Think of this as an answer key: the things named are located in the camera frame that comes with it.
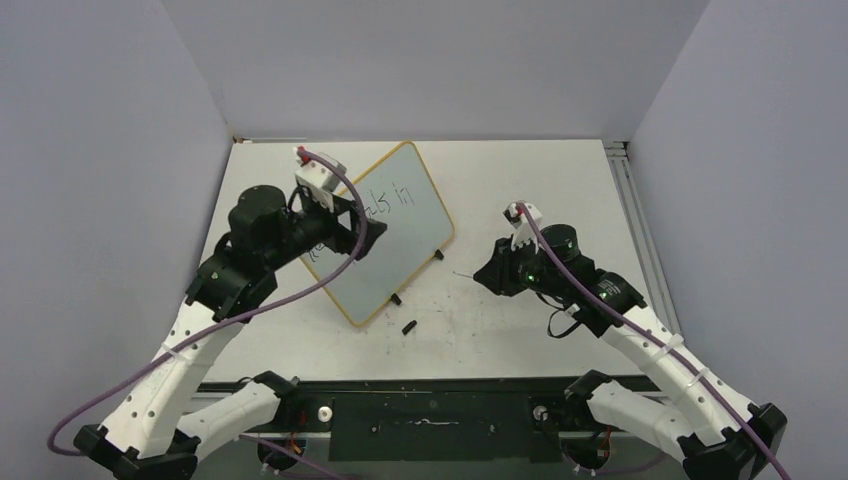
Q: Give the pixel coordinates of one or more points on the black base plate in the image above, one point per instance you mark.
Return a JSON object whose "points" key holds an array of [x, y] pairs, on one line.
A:
{"points": [[438, 419]]}

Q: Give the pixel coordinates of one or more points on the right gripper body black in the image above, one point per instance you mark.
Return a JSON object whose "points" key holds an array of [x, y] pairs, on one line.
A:
{"points": [[517, 269]]}

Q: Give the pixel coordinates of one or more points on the yellow framed whiteboard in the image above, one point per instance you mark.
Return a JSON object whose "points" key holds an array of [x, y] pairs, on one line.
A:
{"points": [[398, 190]]}

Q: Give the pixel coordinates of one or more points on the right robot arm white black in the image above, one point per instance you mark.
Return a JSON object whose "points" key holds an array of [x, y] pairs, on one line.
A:
{"points": [[712, 430]]}

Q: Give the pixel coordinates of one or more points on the aluminium frame rail right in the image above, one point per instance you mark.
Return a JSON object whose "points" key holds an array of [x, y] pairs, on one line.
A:
{"points": [[650, 263]]}

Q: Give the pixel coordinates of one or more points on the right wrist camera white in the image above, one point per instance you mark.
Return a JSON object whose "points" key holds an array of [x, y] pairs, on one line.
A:
{"points": [[520, 216]]}

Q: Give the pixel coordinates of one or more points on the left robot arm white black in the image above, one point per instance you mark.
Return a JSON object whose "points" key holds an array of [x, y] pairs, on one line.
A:
{"points": [[151, 435]]}

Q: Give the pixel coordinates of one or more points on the black marker cap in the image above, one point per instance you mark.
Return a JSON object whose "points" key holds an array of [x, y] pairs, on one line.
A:
{"points": [[409, 327]]}

